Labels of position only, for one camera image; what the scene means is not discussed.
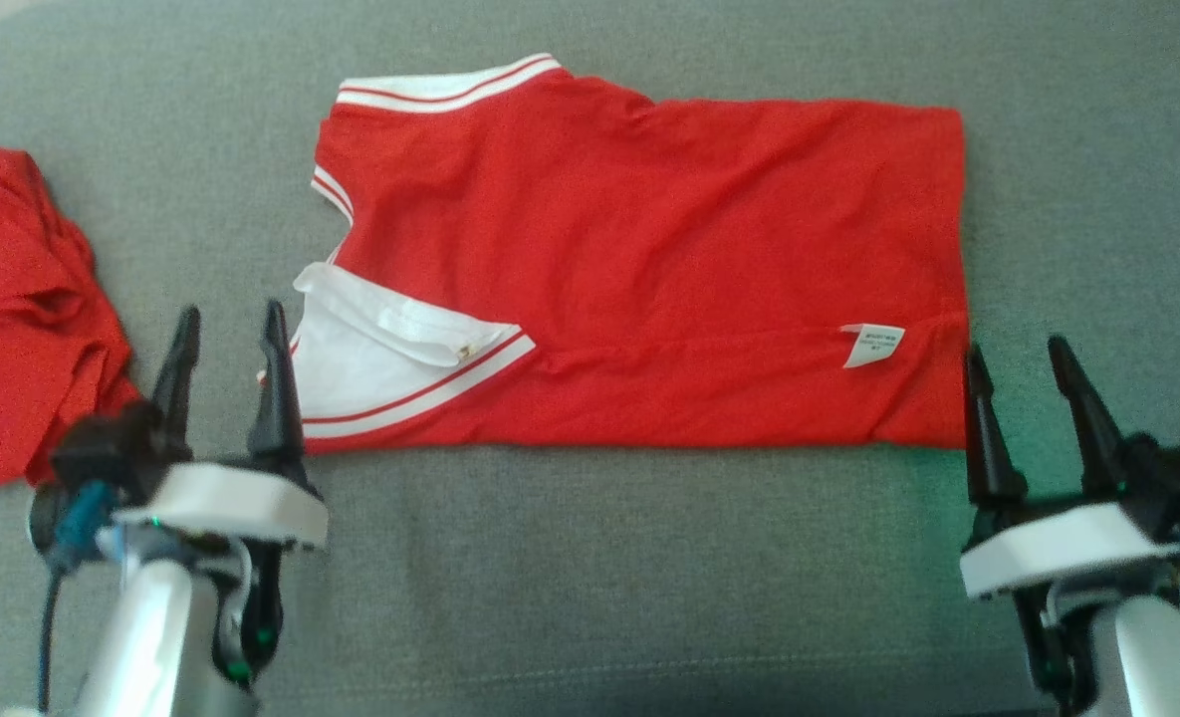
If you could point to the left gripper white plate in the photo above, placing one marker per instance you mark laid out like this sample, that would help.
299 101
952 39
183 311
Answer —
226 508

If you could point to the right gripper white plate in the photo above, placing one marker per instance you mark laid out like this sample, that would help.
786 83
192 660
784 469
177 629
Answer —
1058 548

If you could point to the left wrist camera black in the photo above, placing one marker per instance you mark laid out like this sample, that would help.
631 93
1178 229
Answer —
112 453

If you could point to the red polo shirt white trim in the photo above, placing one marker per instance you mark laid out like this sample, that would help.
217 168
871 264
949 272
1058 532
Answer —
649 269

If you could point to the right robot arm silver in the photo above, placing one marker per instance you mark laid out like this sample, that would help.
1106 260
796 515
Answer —
1157 657

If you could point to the grey fabric sofa seat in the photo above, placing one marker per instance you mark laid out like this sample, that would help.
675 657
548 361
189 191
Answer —
599 578

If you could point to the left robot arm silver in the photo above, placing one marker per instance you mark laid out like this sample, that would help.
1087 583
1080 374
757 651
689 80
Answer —
161 637

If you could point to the red mesh shorts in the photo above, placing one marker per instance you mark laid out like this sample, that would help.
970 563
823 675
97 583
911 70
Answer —
22 329

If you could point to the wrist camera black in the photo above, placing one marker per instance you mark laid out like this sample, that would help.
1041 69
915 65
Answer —
112 453
1177 478

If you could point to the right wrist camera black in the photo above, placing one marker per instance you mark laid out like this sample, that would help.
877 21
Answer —
1177 478

